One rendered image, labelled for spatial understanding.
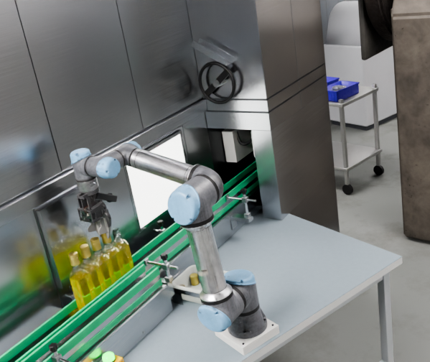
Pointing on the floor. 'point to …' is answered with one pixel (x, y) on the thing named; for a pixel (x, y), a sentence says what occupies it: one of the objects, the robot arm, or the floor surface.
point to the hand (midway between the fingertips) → (105, 233)
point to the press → (421, 105)
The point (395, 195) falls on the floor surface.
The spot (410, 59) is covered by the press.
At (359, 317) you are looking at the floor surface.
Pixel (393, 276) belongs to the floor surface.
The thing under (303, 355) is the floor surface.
